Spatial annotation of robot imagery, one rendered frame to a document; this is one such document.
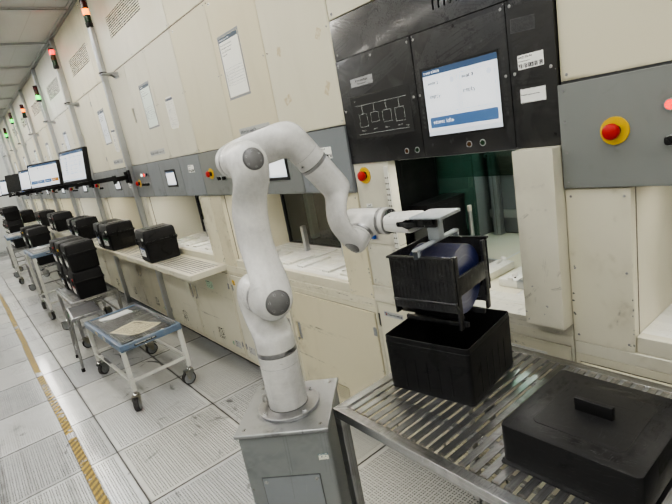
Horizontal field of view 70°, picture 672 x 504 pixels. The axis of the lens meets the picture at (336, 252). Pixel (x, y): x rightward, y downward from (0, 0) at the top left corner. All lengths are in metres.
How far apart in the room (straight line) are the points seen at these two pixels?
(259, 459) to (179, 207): 3.41
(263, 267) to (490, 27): 0.93
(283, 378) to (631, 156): 1.09
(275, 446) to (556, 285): 0.93
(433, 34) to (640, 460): 1.27
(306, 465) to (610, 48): 1.35
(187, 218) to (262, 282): 3.41
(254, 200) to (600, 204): 0.92
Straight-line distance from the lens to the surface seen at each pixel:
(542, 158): 1.45
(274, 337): 1.42
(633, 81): 1.39
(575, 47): 1.46
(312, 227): 3.18
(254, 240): 1.34
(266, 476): 1.58
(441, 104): 1.68
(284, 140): 1.38
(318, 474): 1.54
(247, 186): 1.29
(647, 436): 1.19
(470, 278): 1.40
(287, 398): 1.50
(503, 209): 2.70
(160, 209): 4.62
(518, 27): 1.53
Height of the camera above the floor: 1.55
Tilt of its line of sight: 14 degrees down
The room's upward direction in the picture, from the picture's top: 10 degrees counter-clockwise
